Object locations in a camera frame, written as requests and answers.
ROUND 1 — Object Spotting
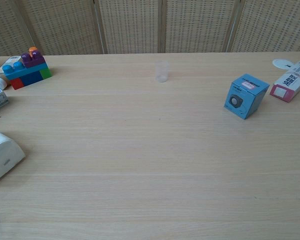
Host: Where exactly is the blue cardboard speaker box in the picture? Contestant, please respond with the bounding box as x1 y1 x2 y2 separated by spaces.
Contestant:
223 73 270 120

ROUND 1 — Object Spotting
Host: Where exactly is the clear plastic cup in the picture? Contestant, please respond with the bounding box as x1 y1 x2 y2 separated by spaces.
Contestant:
155 60 169 83

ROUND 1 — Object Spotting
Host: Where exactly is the woven folding screen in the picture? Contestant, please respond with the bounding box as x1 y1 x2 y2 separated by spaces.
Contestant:
0 0 300 58

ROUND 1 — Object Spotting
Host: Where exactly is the colourful toy brick stack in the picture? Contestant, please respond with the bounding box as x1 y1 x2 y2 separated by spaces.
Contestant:
2 46 53 91

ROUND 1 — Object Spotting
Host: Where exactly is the white round disc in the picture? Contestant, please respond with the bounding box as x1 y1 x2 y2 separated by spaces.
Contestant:
272 58 294 70

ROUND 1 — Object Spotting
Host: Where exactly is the pink white long carton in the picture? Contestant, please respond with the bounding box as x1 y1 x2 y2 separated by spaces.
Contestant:
269 60 300 103

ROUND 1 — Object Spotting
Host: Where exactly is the white tissue pack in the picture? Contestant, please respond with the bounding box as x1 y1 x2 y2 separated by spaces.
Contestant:
0 126 27 187

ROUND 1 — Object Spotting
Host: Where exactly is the white orange medicine carton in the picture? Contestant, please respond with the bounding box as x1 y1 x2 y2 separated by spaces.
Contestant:
0 55 23 79

